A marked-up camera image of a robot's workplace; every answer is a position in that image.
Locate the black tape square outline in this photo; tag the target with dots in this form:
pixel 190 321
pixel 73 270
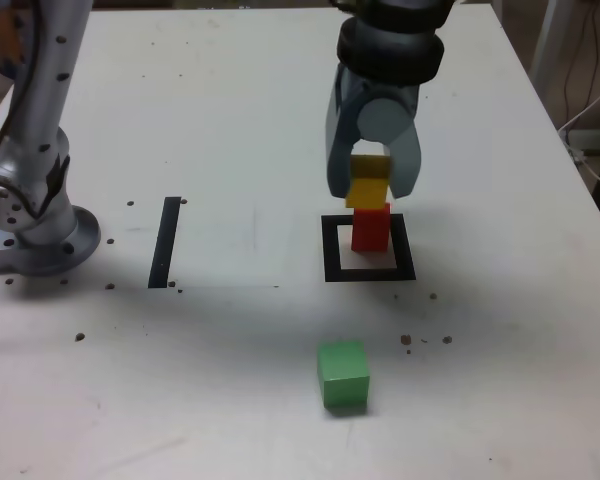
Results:
pixel 330 250

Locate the red cube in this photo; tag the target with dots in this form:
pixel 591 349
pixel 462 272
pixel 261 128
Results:
pixel 371 230

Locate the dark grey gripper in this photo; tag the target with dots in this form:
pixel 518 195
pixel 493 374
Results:
pixel 390 90

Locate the white post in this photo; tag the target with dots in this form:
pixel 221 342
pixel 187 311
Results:
pixel 550 40

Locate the black tape strip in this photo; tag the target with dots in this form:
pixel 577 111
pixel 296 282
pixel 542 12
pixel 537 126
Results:
pixel 164 245

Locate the yellow cube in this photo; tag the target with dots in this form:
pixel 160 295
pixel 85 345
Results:
pixel 367 192

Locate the green cube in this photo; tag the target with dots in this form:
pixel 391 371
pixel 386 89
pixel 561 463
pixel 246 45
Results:
pixel 343 377

